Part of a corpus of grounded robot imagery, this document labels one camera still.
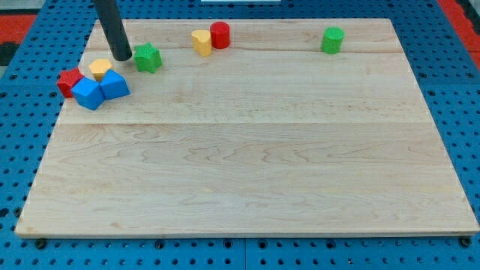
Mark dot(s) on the green star block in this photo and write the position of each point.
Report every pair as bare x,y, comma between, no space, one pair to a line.
147,58

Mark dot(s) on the red star block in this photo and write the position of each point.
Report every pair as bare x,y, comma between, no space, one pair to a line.
67,80

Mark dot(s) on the light wooden board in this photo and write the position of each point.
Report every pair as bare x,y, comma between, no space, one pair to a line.
270,137

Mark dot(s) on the yellow heart block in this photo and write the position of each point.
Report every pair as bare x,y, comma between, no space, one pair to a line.
202,43

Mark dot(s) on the red cylinder block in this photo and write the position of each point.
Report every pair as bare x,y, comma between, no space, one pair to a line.
220,35

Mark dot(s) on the green cylinder block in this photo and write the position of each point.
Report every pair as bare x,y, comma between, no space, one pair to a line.
332,40

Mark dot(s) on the blue cube block right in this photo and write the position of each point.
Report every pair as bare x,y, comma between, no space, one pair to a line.
114,85

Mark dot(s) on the blue cube block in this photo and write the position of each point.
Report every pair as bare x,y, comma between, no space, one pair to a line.
88,93
114,85

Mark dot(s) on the yellow pentagon block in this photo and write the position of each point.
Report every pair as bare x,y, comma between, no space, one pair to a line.
99,68

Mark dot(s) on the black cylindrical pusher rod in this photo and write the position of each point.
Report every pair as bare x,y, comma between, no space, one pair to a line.
113,28

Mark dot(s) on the blue cube block left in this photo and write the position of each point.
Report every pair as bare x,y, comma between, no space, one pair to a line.
88,93

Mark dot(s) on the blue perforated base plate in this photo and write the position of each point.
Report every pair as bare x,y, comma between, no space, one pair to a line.
441,44

